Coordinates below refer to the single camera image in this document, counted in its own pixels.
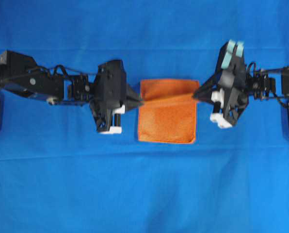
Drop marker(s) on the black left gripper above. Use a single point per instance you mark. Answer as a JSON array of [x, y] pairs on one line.
[[107, 104]]

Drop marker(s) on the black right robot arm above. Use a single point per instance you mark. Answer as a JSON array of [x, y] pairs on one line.
[[266, 84]]

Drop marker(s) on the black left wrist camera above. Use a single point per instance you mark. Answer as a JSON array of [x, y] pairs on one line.
[[111, 81]]

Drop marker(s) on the blue table cloth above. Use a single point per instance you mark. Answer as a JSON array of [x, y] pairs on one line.
[[58, 175]]

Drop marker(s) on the teal-taped right wrist camera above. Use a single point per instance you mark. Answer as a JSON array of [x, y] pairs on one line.
[[231, 58]]

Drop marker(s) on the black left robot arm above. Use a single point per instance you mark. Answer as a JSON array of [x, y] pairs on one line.
[[22, 76]]

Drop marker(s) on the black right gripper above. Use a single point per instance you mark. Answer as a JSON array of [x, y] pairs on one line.
[[229, 102]]

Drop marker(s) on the orange towel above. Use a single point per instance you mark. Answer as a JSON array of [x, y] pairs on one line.
[[169, 113]]

